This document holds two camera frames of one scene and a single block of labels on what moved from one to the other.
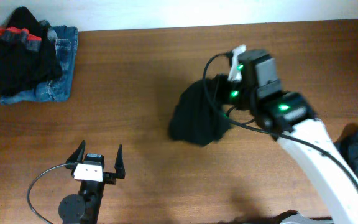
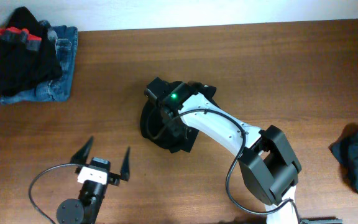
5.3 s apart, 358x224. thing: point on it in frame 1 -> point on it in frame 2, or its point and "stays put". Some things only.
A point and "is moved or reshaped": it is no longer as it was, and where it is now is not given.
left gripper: [110, 178] -> [114, 179]
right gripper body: [237, 93] -> [176, 125]
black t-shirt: [199, 116] is moved or reshaped
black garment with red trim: [18, 58] stays put
